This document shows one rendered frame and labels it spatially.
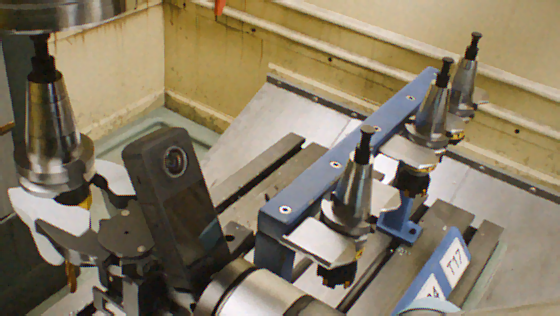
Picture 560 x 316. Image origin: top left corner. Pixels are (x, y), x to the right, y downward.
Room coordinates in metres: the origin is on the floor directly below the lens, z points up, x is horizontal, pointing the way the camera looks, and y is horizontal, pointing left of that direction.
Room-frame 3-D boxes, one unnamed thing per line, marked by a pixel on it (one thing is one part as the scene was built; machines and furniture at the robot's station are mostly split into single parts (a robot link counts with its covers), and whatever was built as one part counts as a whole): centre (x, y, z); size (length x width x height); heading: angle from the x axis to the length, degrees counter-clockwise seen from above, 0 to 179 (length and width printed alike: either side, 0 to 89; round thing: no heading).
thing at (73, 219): (0.35, 0.17, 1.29); 0.09 x 0.03 x 0.06; 73
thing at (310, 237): (0.46, -0.06, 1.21); 0.07 x 0.05 x 0.01; 60
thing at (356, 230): (0.51, -0.09, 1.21); 0.06 x 0.06 x 0.03
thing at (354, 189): (0.51, -0.09, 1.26); 0.04 x 0.04 x 0.07
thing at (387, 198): (0.56, -0.11, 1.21); 0.07 x 0.05 x 0.01; 60
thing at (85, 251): (0.33, 0.13, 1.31); 0.09 x 0.05 x 0.02; 73
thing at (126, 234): (0.32, 0.07, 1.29); 0.12 x 0.08 x 0.09; 59
